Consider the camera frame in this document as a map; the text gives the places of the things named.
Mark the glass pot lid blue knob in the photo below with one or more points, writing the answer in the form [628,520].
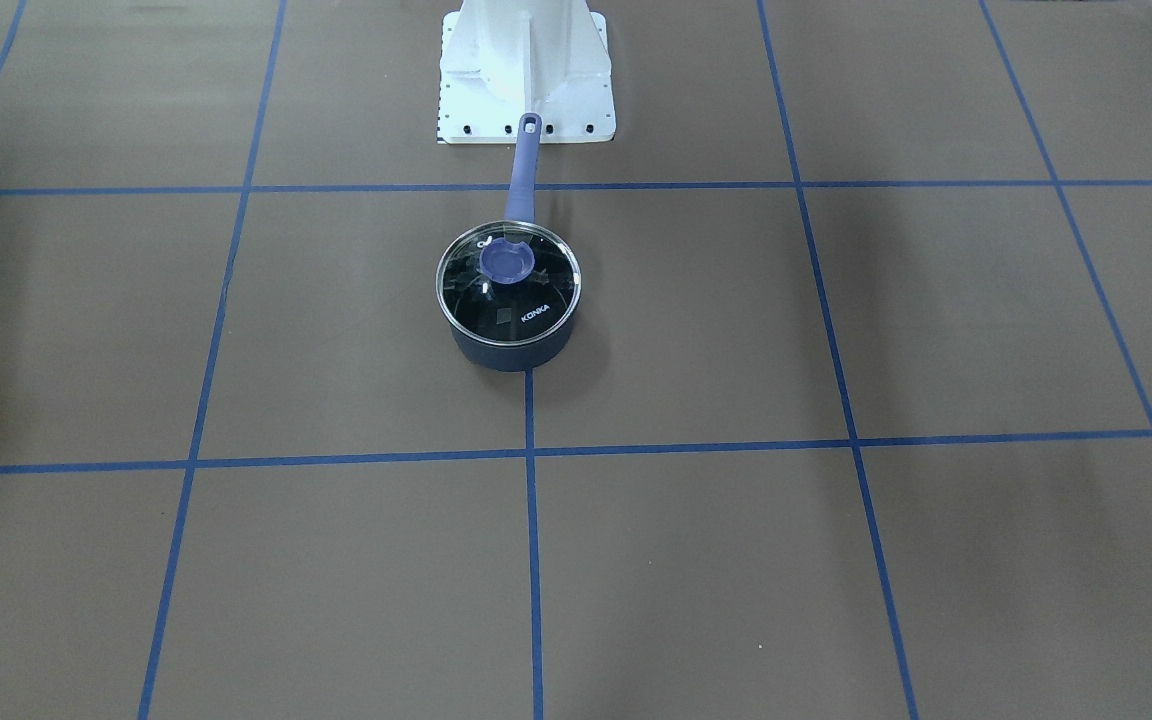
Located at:
[508,284]

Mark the dark blue saucepan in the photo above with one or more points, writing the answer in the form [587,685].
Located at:
[520,207]

